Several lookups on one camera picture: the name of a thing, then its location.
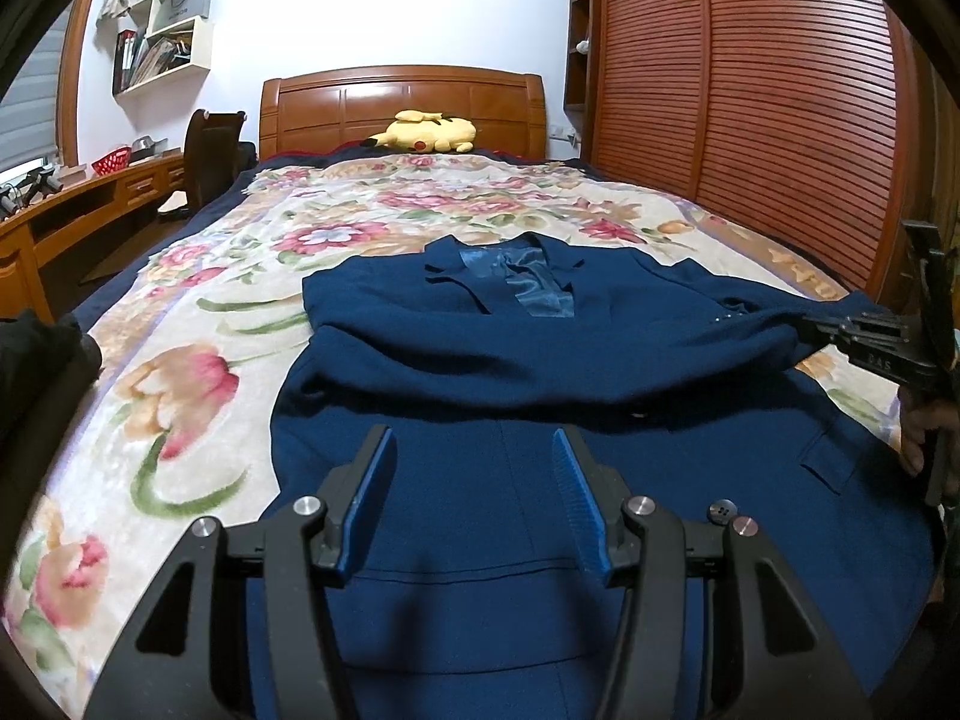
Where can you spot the dark brown chair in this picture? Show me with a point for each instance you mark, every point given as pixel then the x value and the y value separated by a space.
pixel 214 157

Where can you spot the red plastic basket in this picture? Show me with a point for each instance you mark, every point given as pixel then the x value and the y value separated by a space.
pixel 111 163

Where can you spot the navy blue suit jacket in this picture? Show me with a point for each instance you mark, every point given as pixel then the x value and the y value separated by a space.
pixel 487 360

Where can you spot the white wall shelf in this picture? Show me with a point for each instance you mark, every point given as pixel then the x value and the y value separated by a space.
pixel 201 52

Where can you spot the wooden bed headboard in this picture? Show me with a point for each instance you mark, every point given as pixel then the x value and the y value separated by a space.
pixel 337 105

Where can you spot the grey window blind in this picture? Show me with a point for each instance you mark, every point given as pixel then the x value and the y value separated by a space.
pixel 34 105

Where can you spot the wooden desk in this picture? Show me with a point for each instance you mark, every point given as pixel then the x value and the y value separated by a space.
pixel 75 195

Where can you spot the floral plush blanket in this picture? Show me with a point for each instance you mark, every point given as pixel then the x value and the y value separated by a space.
pixel 187 300

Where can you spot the black metal tool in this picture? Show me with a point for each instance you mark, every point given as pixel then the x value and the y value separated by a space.
pixel 36 181

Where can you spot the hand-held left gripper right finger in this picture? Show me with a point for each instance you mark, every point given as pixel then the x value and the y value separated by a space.
pixel 589 510

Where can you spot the dark cloth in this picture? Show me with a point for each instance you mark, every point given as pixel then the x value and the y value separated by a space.
pixel 37 360

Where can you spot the yellow plush toy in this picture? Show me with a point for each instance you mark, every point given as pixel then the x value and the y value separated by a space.
pixel 431 133

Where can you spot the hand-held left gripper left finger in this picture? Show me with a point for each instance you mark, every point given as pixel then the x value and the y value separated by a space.
pixel 367 510

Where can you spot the person's right hand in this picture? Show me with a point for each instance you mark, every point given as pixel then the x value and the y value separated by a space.
pixel 916 439

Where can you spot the wooden open side shelf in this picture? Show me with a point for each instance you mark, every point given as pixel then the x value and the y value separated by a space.
pixel 576 82

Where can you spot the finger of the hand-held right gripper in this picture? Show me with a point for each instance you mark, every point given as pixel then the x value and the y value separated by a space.
pixel 823 331

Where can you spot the white wall socket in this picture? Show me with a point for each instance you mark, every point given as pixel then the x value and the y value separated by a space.
pixel 562 135

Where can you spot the metal bowl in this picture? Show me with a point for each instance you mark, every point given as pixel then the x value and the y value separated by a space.
pixel 143 145

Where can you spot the row of books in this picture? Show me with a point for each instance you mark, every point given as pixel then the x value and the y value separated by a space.
pixel 161 56

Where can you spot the white paper bag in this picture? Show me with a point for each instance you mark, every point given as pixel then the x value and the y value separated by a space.
pixel 184 1

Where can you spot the wooden louvered wardrobe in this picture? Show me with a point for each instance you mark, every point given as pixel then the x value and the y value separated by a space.
pixel 750 90

